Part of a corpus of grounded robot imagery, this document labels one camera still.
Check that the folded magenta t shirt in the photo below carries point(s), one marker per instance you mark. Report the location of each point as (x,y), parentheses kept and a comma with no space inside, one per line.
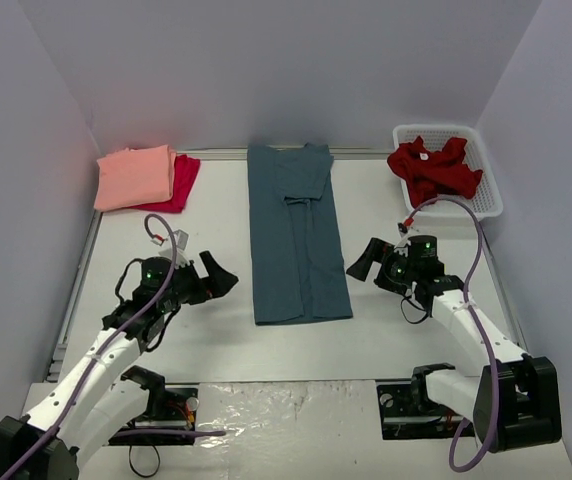
(186,170)

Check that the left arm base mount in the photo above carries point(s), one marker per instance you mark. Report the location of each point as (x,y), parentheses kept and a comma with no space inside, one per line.
(178,411)

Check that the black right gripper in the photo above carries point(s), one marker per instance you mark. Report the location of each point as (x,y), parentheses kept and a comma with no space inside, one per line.
(381,267)

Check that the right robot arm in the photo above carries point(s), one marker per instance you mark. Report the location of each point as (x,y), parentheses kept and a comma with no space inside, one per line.
(509,397)

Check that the aluminium table edge rail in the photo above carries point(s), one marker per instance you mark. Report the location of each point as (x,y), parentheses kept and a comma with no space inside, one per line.
(491,288)

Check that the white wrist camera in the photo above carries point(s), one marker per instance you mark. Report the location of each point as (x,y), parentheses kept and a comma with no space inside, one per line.
(406,231)
(174,246)

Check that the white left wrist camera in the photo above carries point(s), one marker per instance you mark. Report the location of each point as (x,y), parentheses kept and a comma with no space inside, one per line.
(174,246)

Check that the teal blue t shirt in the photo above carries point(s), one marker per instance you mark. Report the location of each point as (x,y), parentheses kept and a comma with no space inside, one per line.
(298,274)

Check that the folded salmon pink t shirt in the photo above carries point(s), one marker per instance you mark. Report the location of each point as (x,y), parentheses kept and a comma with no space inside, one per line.
(132,177)

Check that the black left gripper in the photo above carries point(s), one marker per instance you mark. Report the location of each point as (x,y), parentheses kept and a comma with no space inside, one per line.
(201,282)

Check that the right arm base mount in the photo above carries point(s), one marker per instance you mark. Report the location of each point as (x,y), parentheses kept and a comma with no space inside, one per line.
(402,419)

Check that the crumpled dark red t shirt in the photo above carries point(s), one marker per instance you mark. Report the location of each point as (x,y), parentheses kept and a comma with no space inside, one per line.
(428,174)

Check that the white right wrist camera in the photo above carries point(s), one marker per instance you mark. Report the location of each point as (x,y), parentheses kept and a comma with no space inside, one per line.
(406,231)

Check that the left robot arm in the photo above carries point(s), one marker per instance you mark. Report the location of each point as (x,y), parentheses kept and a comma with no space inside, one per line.
(94,403)

